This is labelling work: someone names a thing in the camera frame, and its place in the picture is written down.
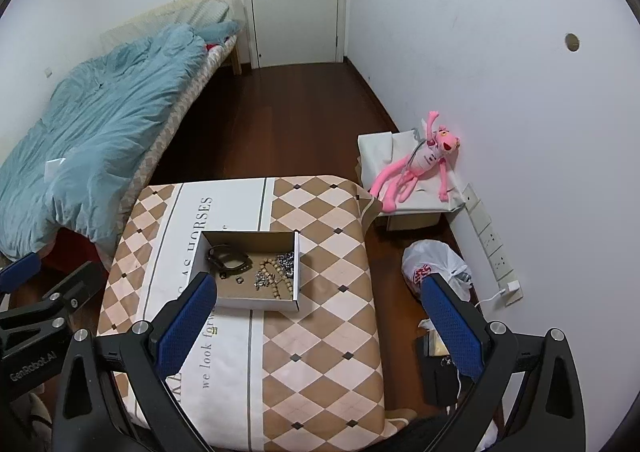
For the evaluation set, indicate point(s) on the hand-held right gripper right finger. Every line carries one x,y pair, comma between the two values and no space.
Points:
450,322

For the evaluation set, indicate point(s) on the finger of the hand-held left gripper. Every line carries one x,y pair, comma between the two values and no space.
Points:
75,287
20,272

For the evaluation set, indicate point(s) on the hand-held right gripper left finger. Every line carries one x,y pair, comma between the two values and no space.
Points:
187,319

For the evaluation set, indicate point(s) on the black smartwatch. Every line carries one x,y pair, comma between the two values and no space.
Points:
215,257

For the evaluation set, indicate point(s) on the white cardboard box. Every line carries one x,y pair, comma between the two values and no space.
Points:
260,305

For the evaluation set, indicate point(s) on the yellow white packet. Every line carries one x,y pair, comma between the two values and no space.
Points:
434,346

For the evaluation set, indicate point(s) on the black bag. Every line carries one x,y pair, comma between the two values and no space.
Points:
440,382

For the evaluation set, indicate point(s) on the white plastic bag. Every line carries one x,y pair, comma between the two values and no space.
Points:
430,257

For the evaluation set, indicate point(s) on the white charger plug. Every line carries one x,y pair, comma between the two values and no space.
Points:
511,288

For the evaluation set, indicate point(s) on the brown cardboard box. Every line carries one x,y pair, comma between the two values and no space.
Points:
412,222

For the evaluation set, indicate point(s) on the checked brown printed tablecloth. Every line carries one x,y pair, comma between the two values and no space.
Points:
325,332

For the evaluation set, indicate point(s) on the blue duvet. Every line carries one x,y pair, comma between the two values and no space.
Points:
100,132

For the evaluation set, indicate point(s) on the pink plush toy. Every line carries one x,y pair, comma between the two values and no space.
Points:
425,162

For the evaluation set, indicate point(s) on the bed with checked mattress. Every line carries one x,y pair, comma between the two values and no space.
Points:
175,117

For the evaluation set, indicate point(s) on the striped pillow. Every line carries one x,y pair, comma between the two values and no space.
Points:
210,12

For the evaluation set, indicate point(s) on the white door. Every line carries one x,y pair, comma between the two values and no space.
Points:
295,7

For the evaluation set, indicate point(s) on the white wall socket strip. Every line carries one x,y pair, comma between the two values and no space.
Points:
487,237

